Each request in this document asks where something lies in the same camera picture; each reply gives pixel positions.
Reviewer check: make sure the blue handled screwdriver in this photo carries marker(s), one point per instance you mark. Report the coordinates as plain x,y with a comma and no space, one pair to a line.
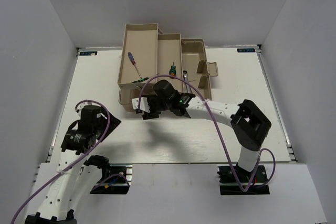
132,60

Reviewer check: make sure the black precision screwdriver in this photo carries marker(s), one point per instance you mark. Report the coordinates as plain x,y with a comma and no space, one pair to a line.
143,79

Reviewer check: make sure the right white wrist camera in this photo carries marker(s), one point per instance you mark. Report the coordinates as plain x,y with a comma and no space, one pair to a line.
140,105

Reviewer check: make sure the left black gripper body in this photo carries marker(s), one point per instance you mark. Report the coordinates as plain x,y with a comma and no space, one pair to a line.
99,127

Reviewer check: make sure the beige plastic toolbox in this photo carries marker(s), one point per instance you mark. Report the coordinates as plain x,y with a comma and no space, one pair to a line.
154,53

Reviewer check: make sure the green orange stubby screwdriver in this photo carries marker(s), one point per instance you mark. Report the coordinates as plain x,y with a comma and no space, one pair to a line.
172,71

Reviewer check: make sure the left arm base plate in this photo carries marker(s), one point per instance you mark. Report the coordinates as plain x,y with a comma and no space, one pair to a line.
115,181

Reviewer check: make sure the short silver wrench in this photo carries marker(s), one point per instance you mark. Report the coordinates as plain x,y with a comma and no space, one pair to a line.
188,89

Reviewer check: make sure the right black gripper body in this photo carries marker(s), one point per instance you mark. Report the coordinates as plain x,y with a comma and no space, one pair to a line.
156,106

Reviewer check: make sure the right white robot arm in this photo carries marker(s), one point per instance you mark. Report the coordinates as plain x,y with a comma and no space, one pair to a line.
248,122

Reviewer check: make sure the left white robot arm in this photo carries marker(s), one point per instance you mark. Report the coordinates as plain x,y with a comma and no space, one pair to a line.
77,169

